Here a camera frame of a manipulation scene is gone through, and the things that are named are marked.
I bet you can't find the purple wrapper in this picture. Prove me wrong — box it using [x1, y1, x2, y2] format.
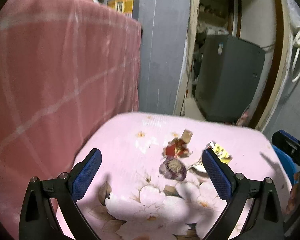
[159, 156, 187, 181]

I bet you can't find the red orange wrapper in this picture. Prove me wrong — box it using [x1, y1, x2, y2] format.
[162, 129, 193, 158]

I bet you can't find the right hand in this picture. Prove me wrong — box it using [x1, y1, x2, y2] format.
[284, 171, 300, 215]

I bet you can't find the blue plastic bucket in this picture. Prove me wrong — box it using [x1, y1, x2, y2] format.
[272, 145, 297, 186]

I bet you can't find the pink bottle on floor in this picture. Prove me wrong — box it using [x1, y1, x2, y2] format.
[236, 109, 251, 127]

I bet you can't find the grey washing machine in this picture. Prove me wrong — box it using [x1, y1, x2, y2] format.
[195, 35, 266, 123]

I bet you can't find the red plaid cloth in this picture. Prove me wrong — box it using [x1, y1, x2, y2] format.
[0, 0, 141, 239]

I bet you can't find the large soy sauce jug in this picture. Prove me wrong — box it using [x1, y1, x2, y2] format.
[107, 0, 140, 20]

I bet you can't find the white hose loop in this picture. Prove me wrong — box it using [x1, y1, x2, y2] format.
[291, 45, 300, 83]

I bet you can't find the wooden door frame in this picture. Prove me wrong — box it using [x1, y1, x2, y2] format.
[186, 0, 292, 130]

